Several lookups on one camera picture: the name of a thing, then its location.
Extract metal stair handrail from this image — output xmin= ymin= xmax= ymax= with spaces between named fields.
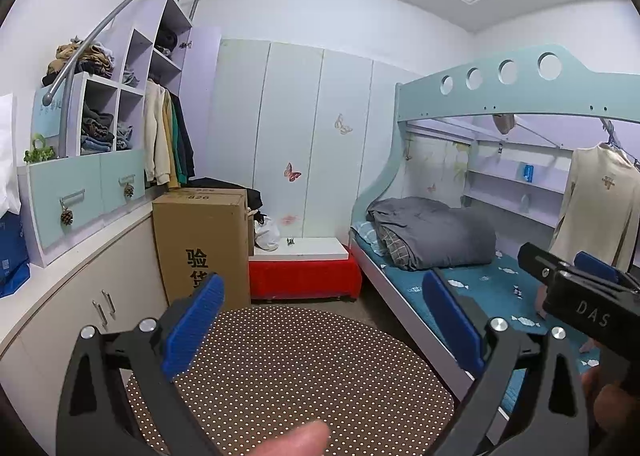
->
xmin=41 ymin=0 xmax=200 ymax=158

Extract red covered bench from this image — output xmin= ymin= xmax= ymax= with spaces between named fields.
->
xmin=250 ymin=256 xmax=362 ymax=300

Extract teal candy print mattress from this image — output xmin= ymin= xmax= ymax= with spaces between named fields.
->
xmin=349 ymin=221 xmax=556 ymax=398

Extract pink hanging garment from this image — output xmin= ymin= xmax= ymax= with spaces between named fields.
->
xmin=535 ymin=285 xmax=548 ymax=319

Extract left hand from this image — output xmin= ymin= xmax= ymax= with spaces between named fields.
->
xmin=250 ymin=420 xmax=331 ymax=456

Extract white plastic bag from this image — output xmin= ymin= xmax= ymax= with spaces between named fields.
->
xmin=254 ymin=215 xmax=281 ymax=251

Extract right hand thumb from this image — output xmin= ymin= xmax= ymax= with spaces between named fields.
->
xmin=582 ymin=366 xmax=639 ymax=434

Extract large cardboard box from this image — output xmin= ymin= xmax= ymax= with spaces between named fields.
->
xmin=152 ymin=187 xmax=250 ymax=310

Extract hanging clothes row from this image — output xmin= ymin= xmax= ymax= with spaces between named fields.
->
xmin=143 ymin=79 xmax=194 ymax=190

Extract blue shopping bag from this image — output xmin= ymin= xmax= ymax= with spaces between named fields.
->
xmin=0 ymin=211 xmax=30 ymax=298

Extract beige hanging sweater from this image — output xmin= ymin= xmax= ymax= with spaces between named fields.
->
xmin=550 ymin=143 xmax=639 ymax=271

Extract grey folded quilt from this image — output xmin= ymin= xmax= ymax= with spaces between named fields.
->
xmin=367 ymin=196 xmax=496 ymax=271

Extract blue box on shelf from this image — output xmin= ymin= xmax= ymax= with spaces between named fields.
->
xmin=522 ymin=164 xmax=535 ymax=183

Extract low grey cabinet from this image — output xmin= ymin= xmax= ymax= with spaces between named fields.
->
xmin=1 ymin=204 xmax=167 ymax=453

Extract white wardrobe doors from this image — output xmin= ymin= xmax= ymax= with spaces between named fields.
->
xmin=202 ymin=39 xmax=416 ymax=241

